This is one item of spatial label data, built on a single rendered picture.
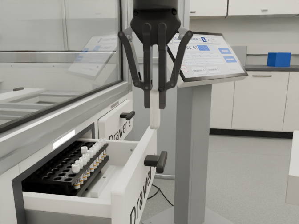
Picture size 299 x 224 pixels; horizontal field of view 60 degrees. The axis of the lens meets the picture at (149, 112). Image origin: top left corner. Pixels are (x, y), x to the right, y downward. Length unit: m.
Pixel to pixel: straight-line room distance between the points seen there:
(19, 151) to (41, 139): 0.05
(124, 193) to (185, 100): 1.12
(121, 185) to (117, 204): 0.02
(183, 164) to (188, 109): 0.33
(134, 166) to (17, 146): 0.16
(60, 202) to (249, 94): 3.20
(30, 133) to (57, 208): 0.11
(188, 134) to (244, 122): 2.14
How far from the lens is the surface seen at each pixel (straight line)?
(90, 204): 0.38
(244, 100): 3.47
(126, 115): 0.77
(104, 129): 0.66
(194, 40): 1.43
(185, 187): 1.57
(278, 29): 4.23
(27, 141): 0.42
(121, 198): 0.34
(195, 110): 1.41
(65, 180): 0.44
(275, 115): 3.59
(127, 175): 0.37
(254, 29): 4.16
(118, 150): 0.60
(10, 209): 0.41
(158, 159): 0.46
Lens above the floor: 1.09
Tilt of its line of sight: 13 degrees down
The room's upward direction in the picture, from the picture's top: straight up
